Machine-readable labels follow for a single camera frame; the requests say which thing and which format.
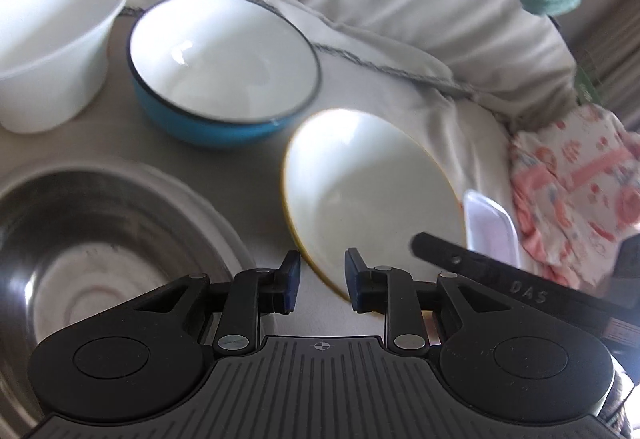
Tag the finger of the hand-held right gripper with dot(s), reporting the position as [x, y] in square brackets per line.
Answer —
[525, 288]

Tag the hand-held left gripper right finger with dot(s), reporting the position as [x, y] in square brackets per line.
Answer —
[353, 285]

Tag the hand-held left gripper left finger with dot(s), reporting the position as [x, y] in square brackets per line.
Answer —
[292, 283]

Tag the white rectangular plastic container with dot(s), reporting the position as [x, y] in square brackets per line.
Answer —
[492, 229]

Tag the white bowl with yellow rim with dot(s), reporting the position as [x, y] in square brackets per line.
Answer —
[370, 189]

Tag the pink printed baby clothing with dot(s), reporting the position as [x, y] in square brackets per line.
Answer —
[570, 184]

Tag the stainless steel bowl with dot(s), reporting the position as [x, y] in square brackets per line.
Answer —
[100, 239]

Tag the beige couch cushion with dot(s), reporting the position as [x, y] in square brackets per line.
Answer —
[400, 79]

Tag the blue enamel bowl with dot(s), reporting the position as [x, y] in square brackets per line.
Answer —
[220, 64]

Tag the white plastic bowl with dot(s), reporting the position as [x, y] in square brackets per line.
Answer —
[50, 44]

